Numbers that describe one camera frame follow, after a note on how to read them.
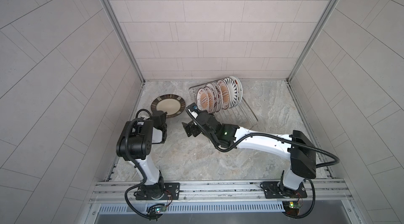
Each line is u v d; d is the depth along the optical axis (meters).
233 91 0.92
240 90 0.89
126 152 0.45
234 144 0.51
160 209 0.64
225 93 0.94
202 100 0.94
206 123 0.53
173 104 1.01
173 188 0.72
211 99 0.91
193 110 0.62
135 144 0.47
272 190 0.71
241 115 0.96
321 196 0.74
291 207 0.68
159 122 0.74
